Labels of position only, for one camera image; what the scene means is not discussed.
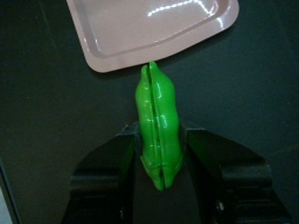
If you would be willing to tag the green toy pea pod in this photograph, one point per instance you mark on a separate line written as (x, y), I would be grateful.
(159, 122)

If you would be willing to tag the pink square plastic plate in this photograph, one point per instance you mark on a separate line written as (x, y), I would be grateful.
(147, 26)

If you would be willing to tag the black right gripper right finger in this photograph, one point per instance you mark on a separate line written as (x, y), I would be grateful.
(238, 180)

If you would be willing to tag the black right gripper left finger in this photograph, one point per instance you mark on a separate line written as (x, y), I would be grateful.
(103, 175)

